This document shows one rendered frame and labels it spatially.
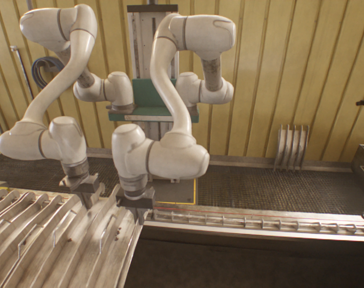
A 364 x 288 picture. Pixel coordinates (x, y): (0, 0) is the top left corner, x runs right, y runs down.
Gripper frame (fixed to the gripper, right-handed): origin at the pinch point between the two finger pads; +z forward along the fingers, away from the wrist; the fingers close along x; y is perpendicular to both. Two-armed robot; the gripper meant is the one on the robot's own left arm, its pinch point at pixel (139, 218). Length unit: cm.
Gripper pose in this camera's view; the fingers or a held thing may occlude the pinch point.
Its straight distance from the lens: 86.9
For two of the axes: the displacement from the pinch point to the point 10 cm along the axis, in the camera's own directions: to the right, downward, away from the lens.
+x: 9.9, 0.5, -1.0
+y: -1.1, 4.8, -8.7
